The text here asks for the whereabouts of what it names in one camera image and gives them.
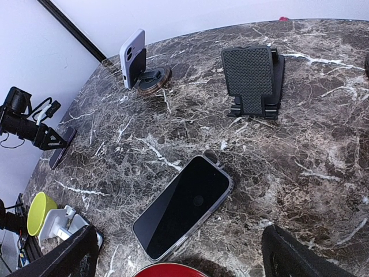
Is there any lavender phone on stand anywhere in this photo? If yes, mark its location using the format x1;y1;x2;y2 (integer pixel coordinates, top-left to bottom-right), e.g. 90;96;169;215
119;29;146;89

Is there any purple phone dark screen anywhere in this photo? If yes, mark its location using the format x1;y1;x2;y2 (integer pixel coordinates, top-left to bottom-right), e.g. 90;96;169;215
49;127;77;170

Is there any lime green bowl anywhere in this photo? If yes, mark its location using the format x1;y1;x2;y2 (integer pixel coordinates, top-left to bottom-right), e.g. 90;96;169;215
27;192;58;236

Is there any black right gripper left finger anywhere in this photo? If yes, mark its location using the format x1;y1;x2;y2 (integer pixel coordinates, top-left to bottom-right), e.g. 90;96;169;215
9;225;99;276

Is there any black folding phone stand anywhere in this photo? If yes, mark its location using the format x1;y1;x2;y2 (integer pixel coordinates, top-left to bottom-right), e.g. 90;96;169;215
221;46;285;120

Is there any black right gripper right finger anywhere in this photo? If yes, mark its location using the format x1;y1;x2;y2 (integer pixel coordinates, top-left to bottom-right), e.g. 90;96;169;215
262;225;349;276

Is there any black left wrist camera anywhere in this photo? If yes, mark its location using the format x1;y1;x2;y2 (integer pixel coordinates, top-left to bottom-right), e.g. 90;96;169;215
3;87;32;115

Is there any phone in clear case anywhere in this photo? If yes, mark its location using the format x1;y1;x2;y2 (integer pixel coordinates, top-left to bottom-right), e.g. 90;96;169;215
133;156;234;261

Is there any white folding phone stand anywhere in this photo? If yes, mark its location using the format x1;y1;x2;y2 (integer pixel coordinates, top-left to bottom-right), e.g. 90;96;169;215
38;205;91;241

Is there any red floral plate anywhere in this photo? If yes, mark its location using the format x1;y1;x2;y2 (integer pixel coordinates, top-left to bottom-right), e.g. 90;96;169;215
134;263;208;277

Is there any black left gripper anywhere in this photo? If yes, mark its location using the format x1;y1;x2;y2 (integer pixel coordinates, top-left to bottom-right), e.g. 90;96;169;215
1;111;67;150

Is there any black left frame post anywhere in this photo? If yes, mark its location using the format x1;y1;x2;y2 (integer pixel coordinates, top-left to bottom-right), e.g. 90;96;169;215
37;0;107;62

